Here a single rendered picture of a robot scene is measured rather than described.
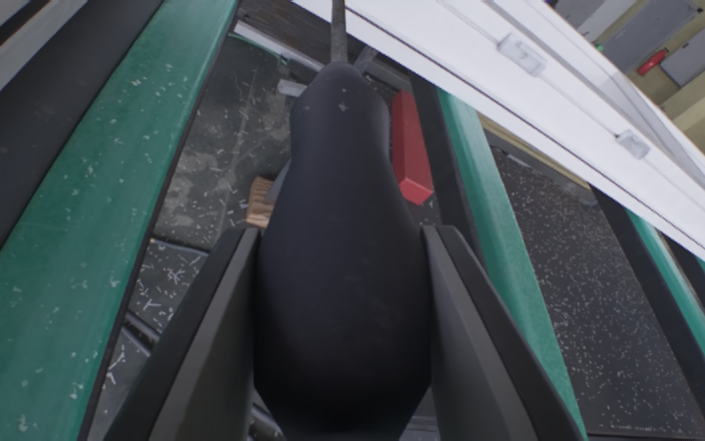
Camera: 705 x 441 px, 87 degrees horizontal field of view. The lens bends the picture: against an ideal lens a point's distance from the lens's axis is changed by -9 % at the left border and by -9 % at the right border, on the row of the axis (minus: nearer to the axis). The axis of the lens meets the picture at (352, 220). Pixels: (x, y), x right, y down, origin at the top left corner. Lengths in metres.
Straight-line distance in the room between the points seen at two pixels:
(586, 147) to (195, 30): 0.41
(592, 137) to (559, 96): 0.08
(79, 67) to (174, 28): 0.05
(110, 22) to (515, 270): 0.26
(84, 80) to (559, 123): 0.41
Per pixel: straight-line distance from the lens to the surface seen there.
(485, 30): 0.37
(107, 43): 0.23
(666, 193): 0.63
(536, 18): 0.89
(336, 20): 0.17
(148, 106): 0.18
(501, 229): 0.27
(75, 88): 0.20
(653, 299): 0.58
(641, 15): 9.76
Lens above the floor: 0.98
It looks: 41 degrees down
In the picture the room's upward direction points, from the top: 44 degrees clockwise
